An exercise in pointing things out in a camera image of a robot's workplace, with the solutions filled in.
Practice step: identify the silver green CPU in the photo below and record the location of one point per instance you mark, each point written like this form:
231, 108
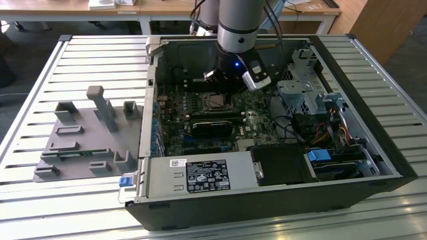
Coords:
217, 101

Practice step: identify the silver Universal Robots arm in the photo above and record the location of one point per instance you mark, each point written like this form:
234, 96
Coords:
237, 25

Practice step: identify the black RAM slot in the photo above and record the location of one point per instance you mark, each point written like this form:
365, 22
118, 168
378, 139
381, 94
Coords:
217, 117
217, 114

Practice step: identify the CPU socket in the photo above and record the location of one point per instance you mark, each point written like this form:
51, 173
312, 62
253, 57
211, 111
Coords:
203, 110

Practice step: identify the blue expansion slot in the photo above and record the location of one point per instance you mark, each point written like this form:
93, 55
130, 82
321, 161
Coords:
225, 148

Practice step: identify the green motherboard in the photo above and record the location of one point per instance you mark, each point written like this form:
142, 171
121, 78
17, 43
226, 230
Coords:
257, 125

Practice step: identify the silver metal drive cage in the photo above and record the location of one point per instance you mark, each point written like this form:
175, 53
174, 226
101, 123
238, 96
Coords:
301, 87

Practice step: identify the black graphics card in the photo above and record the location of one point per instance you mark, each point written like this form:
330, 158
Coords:
211, 128

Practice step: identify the silver chipset heatsink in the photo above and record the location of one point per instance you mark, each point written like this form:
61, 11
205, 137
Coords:
246, 144

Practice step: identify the pale blue teach pendant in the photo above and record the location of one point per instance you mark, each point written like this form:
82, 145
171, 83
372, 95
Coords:
275, 12

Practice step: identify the white paper sheet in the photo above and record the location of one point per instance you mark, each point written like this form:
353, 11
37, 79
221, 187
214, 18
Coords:
297, 2

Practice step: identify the black plastic shroud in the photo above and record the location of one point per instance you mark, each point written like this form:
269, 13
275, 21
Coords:
281, 165

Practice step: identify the silver power supply unit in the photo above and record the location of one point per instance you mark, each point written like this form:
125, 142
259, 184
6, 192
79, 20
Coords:
201, 175

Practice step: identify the blue disk carrier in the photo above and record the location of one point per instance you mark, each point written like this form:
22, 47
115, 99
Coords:
318, 156

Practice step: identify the small white box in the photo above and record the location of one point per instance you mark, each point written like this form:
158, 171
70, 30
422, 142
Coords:
126, 2

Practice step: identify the black hard disk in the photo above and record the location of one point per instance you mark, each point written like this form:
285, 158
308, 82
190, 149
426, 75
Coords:
337, 170

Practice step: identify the wooden cabinet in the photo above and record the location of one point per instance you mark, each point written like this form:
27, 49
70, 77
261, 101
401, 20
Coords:
384, 25

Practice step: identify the grey parts rack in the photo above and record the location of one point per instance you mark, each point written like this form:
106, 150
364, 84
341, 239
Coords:
83, 140

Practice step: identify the blue case latch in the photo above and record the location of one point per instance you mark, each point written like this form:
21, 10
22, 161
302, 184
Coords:
125, 181

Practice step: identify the green RAM stick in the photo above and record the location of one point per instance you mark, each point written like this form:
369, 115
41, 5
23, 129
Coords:
83, 152

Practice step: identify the black PC case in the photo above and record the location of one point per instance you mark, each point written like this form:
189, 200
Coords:
267, 212

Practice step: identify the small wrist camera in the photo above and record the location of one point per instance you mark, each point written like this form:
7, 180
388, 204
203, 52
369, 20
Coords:
209, 75

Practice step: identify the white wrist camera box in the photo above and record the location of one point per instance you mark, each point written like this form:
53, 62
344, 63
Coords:
257, 72

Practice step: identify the wooden desk white frame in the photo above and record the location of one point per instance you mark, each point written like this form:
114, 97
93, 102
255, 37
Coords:
167, 11
67, 11

